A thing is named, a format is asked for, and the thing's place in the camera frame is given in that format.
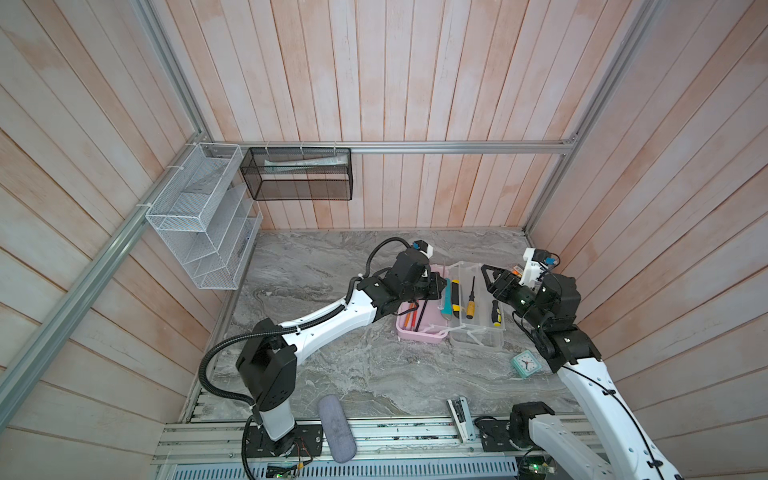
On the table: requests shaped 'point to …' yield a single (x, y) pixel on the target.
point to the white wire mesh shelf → (207, 217)
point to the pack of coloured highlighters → (517, 270)
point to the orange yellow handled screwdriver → (471, 304)
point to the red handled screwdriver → (414, 316)
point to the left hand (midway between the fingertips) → (447, 289)
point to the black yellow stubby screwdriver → (456, 307)
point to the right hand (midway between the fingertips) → (487, 268)
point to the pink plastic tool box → (435, 328)
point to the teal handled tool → (447, 309)
